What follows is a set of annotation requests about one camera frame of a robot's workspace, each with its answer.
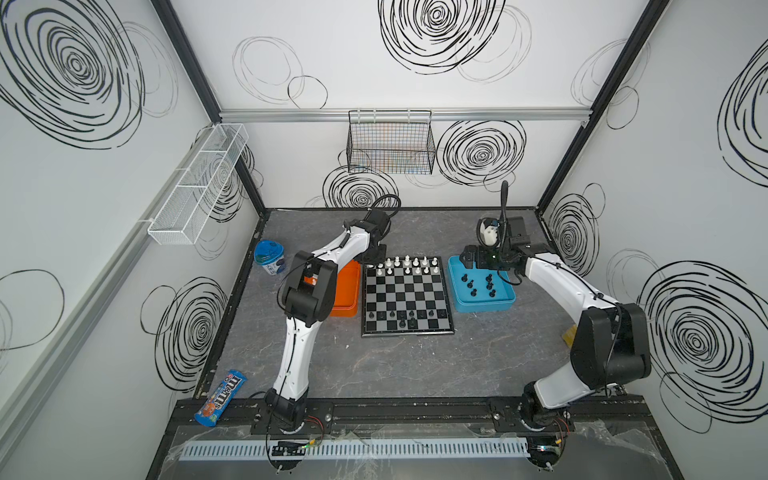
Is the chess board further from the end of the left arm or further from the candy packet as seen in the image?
the candy packet

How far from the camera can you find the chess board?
2.91 feet

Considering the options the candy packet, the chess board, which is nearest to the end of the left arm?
the chess board

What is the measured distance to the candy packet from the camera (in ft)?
2.46

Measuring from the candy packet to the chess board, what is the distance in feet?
1.19
